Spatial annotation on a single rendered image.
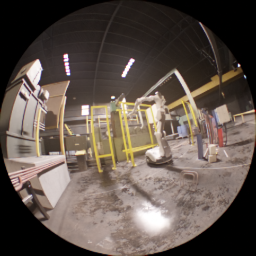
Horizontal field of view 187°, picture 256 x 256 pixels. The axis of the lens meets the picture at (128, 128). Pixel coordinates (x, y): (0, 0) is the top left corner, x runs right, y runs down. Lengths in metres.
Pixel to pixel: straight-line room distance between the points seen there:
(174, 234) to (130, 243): 0.29
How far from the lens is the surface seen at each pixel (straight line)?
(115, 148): 2.91
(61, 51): 11.87
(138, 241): 0.74
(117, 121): 3.06
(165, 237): 0.74
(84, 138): 2.87
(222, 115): 2.30
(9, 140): 1.67
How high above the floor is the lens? 0.71
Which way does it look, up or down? 9 degrees up
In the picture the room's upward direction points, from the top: 10 degrees counter-clockwise
